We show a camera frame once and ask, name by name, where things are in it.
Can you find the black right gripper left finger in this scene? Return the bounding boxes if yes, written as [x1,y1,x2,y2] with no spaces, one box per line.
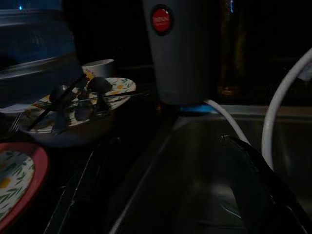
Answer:
[45,137,122,234]

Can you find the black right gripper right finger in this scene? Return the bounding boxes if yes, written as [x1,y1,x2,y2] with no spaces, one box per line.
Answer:
[223,136,308,234]

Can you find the white floral bowl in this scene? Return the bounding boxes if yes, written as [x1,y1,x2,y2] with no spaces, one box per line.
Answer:
[18,77,137,148]

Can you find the pink rimmed floral plate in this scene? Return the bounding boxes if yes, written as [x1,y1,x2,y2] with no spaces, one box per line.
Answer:
[0,142,51,232]

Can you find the stainless steel sink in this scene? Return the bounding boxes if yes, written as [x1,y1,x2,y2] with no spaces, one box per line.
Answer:
[108,104,312,234]

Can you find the thin white purifier tube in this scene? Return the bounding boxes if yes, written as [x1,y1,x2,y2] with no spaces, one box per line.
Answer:
[203,98,252,147]

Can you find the black chopstick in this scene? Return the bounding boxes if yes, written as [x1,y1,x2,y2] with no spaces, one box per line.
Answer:
[26,73,88,131]

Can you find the silver fork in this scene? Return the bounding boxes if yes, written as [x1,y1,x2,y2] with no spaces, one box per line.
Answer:
[7,113,24,134]

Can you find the long slim metal utensil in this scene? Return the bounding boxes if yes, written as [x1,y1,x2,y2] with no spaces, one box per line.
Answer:
[78,89,151,102]

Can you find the dark metal spoon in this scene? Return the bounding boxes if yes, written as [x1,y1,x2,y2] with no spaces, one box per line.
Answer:
[86,76,113,113]
[48,84,74,135]

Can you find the white floral mug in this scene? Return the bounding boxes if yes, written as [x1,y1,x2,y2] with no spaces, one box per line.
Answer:
[81,58,115,80]

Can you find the amber oil bottle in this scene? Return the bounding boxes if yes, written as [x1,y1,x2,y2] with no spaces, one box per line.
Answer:
[216,0,247,97]

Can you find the white stacked storage container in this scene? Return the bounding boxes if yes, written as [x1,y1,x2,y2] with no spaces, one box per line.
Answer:
[0,0,83,114]

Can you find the grey water purifier red logo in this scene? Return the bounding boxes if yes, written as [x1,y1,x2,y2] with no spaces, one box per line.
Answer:
[141,0,220,115]

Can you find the thick white faucet hose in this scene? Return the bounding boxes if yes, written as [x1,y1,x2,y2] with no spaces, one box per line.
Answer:
[261,47,312,171]

